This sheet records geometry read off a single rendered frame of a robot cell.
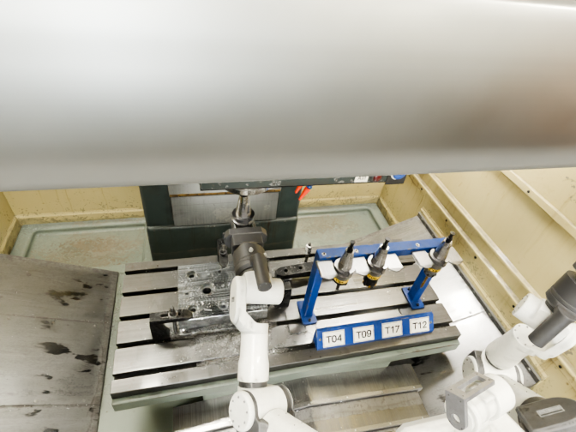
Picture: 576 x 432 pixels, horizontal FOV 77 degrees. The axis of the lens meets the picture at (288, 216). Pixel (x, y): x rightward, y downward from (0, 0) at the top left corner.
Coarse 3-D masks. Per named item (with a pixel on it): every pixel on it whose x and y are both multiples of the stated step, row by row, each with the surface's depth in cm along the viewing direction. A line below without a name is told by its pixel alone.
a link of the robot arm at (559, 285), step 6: (570, 270) 79; (564, 276) 78; (570, 276) 76; (558, 282) 78; (564, 282) 77; (570, 282) 75; (558, 288) 78; (564, 288) 76; (570, 288) 75; (564, 294) 76; (570, 294) 75; (570, 300) 75
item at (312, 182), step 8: (384, 176) 78; (200, 184) 70; (208, 184) 69; (216, 184) 70; (224, 184) 70; (232, 184) 70; (240, 184) 71; (248, 184) 71; (256, 184) 72; (264, 184) 72; (272, 184) 73; (280, 184) 73; (288, 184) 74; (296, 184) 74; (304, 184) 75; (312, 184) 75; (320, 184) 76; (328, 184) 77
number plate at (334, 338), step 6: (336, 330) 124; (342, 330) 124; (324, 336) 122; (330, 336) 123; (336, 336) 123; (342, 336) 124; (324, 342) 122; (330, 342) 123; (336, 342) 124; (342, 342) 124
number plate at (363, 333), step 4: (356, 328) 125; (360, 328) 126; (364, 328) 126; (368, 328) 126; (372, 328) 127; (356, 332) 125; (360, 332) 126; (364, 332) 126; (368, 332) 126; (372, 332) 127; (356, 336) 125; (360, 336) 126; (364, 336) 126; (368, 336) 126; (372, 336) 127; (356, 340) 125; (360, 340) 126; (364, 340) 126
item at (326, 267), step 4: (324, 260) 112; (328, 260) 112; (316, 264) 110; (320, 264) 110; (324, 264) 110; (328, 264) 111; (332, 264) 111; (320, 268) 109; (324, 268) 109; (328, 268) 109; (332, 268) 109; (320, 272) 108; (324, 272) 108; (328, 272) 108; (332, 272) 108; (336, 272) 109; (324, 276) 107; (328, 276) 107; (332, 276) 107
